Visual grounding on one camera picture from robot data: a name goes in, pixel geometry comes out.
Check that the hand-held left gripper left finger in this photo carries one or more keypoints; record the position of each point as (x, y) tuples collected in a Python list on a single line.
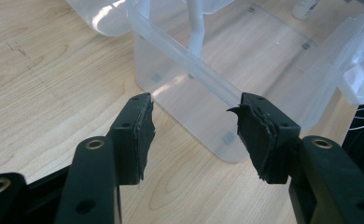
[(130, 140)]

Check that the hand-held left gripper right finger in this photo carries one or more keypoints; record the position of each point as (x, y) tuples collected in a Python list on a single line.
[(270, 140)]

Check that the clear plastic storage box base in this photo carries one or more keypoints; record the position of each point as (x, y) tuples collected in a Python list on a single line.
[(264, 62)]

